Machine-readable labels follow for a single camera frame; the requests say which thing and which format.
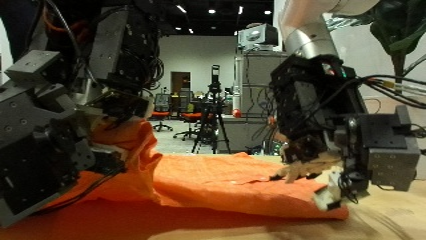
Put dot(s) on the low grey cabinet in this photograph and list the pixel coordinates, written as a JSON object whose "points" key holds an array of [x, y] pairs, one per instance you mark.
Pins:
{"points": [[241, 133]]}

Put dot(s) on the orange seat office chair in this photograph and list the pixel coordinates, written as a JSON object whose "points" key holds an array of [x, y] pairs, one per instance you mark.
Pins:
{"points": [[159, 115], [191, 116]]}

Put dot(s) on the orange cloth garment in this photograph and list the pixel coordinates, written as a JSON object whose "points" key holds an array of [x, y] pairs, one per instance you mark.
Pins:
{"points": [[213, 186]]}

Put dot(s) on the tall grey filing cabinet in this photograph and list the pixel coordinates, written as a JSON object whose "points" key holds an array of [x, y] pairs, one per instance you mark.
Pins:
{"points": [[257, 76]]}

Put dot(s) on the red ball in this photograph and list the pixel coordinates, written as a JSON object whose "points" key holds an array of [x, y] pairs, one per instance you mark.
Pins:
{"points": [[235, 113]]}

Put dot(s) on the ceiling light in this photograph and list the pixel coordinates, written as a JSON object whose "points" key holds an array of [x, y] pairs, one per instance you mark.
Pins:
{"points": [[211, 11], [181, 9]]}

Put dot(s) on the grey boxy monitor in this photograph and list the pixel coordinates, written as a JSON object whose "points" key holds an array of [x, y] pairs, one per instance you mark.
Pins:
{"points": [[261, 35]]}

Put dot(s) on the black camera tripod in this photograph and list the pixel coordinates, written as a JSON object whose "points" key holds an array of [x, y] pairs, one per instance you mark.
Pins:
{"points": [[214, 88]]}

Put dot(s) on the brown door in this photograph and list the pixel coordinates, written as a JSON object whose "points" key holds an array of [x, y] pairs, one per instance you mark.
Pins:
{"points": [[179, 81]]}

